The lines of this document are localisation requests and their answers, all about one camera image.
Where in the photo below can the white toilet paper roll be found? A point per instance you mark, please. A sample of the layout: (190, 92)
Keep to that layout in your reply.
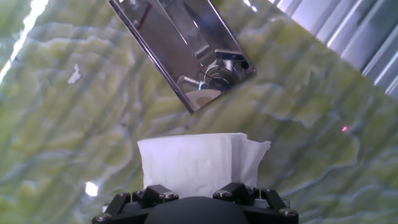
(192, 161)

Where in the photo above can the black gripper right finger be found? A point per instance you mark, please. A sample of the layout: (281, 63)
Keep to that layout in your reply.
(267, 205)

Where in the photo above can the chrome toilet paper holder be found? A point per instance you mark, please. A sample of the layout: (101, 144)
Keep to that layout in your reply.
(174, 46)

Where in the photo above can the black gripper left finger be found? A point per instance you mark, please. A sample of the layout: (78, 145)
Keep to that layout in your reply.
(130, 205)

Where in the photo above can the green marble pattern mat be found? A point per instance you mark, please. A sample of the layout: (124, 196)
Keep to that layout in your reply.
(280, 140)

